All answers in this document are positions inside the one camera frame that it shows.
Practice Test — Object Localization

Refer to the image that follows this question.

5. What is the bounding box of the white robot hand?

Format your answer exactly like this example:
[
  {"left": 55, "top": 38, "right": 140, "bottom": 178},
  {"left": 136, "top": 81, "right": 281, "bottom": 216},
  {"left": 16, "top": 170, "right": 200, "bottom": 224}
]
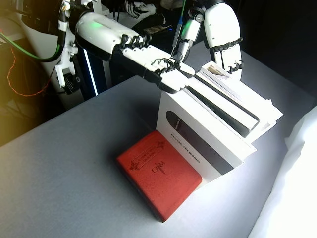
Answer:
[
  {"left": 173, "top": 0, "right": 245, "bottom": 81},
  {"left": 75, "top": 11, "right": 196, "bottom": 95}
]

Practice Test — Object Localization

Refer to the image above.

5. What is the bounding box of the black LET IT BE book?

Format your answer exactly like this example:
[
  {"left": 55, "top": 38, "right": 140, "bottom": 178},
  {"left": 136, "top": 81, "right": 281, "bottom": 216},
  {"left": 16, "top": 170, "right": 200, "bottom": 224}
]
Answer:
[{"left": 182, "top": 73, "right": 261, "bottom": 139}]

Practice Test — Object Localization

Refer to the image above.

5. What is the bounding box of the white FASHIONINDIA book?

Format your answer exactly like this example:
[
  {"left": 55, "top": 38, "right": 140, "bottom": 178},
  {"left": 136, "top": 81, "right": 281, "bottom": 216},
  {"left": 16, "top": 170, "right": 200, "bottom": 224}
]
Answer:
[{"left": 200, "top": 61, "right": 278, "bottom": 124}]

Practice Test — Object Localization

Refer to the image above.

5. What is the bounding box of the white and black AROUND THE WORLD book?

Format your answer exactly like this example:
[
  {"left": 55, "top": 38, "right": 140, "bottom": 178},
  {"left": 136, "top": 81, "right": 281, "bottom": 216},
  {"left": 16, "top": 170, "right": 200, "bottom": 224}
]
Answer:
[{"left": 156, "top": 89, "right": 258, "bottom": 186}]

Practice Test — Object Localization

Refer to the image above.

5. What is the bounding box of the red embossed cover book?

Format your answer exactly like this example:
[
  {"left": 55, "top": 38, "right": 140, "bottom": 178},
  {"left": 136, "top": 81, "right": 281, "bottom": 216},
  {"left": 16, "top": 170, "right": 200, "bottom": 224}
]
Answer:
[{"left": 115, "top": 130, "right": 203, "bottom": 223}]

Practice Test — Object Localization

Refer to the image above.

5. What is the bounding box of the spare white robot hand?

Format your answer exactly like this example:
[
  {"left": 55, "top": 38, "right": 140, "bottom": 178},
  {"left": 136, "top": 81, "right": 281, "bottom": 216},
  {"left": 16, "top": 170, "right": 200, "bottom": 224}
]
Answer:
[{"left": 123, "top": 0, "right": 157, "bottom": 20}]

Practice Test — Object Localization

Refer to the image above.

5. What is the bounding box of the black column with light strip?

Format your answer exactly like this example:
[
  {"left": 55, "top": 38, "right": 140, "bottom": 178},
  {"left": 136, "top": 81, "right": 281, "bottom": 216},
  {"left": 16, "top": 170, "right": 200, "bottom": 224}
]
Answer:
[{"left": 75, "top": 46, "right": 111, "bottom": 101}]

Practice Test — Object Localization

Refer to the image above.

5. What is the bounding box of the brown card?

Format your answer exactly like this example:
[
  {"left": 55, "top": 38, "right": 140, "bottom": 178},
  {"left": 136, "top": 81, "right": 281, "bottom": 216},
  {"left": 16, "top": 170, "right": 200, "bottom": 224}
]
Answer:
[{"left": 143, "top": 24, "right": 167, "bottom": 36}]

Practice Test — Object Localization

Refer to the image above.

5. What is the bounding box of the white robot body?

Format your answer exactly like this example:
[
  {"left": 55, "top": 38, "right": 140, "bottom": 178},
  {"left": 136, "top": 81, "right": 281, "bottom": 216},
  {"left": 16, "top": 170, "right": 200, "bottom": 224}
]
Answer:
[{"left": 17, "top": 11, "right": 67, "bottom": 110}]

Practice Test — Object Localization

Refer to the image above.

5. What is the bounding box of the grey table cloth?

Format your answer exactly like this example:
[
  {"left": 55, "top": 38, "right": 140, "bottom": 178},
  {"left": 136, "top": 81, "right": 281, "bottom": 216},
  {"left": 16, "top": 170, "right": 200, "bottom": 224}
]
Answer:
[{"left": 0, "top": 41, "right": 317, "bottom": 238}]

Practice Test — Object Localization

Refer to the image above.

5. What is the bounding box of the white cloth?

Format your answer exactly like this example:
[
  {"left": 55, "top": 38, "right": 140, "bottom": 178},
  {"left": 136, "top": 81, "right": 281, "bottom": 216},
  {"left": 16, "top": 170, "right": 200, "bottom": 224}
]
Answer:
[{"left": 247, "top": 104, "right": 317, "bottom": 238}]

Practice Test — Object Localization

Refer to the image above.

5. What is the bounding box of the thin green cable with plug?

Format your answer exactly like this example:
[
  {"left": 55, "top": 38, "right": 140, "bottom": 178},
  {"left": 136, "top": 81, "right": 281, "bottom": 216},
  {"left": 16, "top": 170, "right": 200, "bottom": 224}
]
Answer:
[{"left": 172, "top": 0, "right": 187, "bottom": 57}]

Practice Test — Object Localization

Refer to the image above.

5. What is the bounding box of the thick green cable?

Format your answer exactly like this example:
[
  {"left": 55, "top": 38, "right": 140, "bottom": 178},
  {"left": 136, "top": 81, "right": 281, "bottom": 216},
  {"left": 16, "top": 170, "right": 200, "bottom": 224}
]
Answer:
[{"left": 0, "top": 31, "right": 62, "bottom": 63}]

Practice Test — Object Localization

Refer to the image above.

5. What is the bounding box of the thin orange wire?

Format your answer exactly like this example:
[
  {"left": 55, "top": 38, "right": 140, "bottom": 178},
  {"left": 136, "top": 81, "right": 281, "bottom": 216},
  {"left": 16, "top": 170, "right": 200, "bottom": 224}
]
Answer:
[{"left": 6, "top": 47, "right": 57, "bottom": 97}]

